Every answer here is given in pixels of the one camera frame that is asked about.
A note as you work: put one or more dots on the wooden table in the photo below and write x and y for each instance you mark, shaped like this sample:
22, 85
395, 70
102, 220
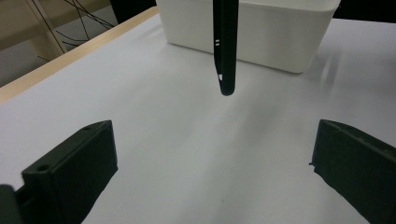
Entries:
62, 60

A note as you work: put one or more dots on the light wooden shelf unit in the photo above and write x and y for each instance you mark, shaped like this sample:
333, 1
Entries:
28, 28

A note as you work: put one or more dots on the white plastic storage box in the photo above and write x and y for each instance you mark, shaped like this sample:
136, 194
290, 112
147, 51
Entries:
274, 34

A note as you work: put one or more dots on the black curtain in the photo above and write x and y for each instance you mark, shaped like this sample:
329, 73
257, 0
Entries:
132, 9

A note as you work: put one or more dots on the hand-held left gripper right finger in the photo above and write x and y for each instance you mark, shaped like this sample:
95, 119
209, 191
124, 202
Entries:
358, 168

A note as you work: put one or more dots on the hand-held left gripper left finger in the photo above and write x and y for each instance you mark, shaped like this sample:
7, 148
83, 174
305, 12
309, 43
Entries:
71, 174

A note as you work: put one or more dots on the white table mat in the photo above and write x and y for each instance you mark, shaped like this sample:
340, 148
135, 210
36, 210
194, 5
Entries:
202, 149

